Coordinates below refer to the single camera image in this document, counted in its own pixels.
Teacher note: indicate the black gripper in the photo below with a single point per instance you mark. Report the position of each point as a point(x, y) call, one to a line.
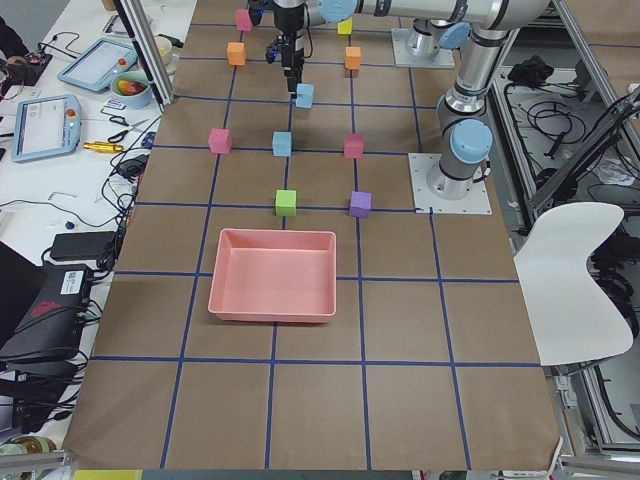
point(288, 25)

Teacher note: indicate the light blue block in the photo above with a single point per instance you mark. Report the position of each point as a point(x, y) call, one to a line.
point(304, 95)
point(282, 143)

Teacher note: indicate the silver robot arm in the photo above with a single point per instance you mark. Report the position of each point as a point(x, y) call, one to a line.
point(480, 29)

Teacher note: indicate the orange block near base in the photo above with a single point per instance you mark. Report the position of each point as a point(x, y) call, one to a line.
point(352, 58)

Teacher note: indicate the orange block front edge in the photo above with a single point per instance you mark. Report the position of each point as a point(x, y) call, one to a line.
point(236, 54)

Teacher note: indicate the yellow foam block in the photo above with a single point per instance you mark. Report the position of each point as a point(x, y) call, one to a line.
point(345, 27)

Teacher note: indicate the red block front corner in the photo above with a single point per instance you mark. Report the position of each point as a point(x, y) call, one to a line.
point(243, 20)

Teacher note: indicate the red block near base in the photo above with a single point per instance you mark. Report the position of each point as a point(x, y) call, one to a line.
point(353, 146)

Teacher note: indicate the red block front middle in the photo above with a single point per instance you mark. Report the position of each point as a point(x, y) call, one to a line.
point(220, 141)

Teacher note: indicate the green foam block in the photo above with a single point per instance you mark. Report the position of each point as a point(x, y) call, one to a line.
point(285, 203)

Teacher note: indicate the purple block near tray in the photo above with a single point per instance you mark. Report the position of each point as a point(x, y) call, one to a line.
point(360, 204)

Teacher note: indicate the teal bowl with fruit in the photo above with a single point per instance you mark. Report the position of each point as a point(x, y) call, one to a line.
point(132, 89)

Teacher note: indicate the scissors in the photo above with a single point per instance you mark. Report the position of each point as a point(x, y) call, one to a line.
point(127, 127)

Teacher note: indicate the teach pendant upper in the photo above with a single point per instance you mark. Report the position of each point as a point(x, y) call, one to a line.
point(97, 67)

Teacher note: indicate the teach pendant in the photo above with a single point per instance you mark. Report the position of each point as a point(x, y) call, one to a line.
point(97, 67)
point(46, 128)

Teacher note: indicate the pink plastic tray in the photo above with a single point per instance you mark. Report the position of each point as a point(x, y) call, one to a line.
point(284, 276)

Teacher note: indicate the brass cylinder tool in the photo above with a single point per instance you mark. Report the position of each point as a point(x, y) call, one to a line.
point(103, 147)

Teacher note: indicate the teach pendant lower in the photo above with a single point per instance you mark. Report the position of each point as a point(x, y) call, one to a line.
point(46, 128)

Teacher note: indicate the black power brick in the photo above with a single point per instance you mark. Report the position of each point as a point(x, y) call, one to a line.
point(81, 246)

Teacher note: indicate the white chair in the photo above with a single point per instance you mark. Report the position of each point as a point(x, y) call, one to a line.
point(572, 318)

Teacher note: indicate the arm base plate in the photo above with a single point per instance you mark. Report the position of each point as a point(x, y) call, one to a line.
point(434, 192)
point(417, 50)

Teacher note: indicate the aluminium frame post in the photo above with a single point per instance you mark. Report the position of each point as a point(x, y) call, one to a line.
point(139, 32)

